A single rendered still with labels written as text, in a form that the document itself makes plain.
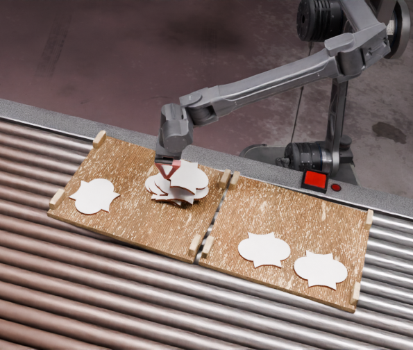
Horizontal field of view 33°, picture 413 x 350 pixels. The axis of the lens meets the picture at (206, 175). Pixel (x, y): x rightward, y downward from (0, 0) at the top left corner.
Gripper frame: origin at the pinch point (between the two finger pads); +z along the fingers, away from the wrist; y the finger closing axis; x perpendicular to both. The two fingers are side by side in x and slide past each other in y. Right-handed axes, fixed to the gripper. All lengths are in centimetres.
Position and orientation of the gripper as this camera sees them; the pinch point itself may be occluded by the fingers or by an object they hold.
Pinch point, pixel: (167, 167)
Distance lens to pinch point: 183.7
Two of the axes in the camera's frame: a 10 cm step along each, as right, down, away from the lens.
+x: -9.9, -1.0, -0.4
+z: -1.0, 7.1, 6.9
